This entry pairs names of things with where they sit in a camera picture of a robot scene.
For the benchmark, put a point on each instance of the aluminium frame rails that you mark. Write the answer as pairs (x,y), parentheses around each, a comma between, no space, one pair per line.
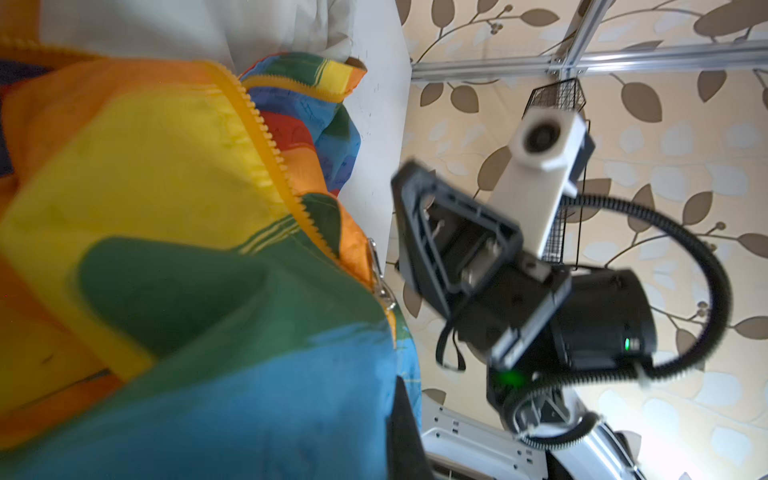
(577,60)

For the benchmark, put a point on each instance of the rainbow coloured jacket white lining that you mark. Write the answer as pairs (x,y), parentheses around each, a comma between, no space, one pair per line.
(183,295)

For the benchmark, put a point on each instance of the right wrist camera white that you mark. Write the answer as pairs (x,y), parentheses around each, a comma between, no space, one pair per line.
(544,151)

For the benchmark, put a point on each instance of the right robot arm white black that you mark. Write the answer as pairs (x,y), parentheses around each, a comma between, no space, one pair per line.
(602,333)

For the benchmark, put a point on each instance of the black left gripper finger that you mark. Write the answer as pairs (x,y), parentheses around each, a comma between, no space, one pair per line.
(406,458)

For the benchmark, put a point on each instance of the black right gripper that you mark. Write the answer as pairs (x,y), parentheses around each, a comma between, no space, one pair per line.
(469,263)

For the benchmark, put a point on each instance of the black wire basket right wall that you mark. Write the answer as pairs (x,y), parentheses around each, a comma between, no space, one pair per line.
(565,95)

